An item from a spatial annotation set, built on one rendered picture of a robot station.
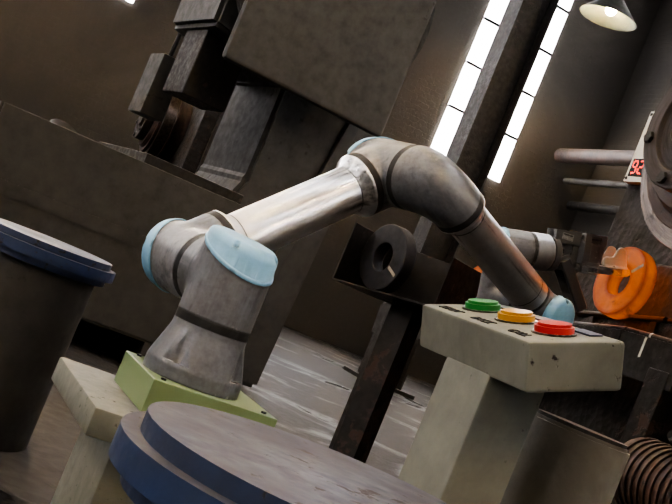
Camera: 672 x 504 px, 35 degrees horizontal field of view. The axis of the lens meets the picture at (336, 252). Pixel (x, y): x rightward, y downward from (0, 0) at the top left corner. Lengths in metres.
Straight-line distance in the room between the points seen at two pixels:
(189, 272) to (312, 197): 0.30
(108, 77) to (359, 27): 7.39
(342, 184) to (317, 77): 2.72
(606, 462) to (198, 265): 0.67
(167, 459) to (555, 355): 0.48
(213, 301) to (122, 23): 10.38
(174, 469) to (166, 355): 0.91
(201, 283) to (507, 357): 0.63
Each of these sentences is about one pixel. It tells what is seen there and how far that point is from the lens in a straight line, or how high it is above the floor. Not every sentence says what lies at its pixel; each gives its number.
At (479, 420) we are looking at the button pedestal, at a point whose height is 0.49.
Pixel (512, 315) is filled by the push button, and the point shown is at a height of 0.60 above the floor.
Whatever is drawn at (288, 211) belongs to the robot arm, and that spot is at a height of 0.65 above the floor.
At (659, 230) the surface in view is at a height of 0.92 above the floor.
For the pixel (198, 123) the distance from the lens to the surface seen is 6.31.
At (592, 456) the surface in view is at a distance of 1.23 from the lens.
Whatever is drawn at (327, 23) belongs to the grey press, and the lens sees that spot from 4.56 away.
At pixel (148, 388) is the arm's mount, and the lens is 1.53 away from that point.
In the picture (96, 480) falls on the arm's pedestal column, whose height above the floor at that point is 0.19.
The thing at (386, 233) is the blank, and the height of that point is 0.72.
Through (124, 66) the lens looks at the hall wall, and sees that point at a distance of 11.86.
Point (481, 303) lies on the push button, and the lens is 1.21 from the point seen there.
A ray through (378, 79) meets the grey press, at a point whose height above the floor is 1.48.
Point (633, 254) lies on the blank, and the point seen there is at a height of 0.87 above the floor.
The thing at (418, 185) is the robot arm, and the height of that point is 0.78.
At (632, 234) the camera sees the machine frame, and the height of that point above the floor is 0.94.
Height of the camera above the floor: 0.55
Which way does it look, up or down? 2 degrees up
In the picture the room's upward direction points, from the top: 22 degrees clockwise
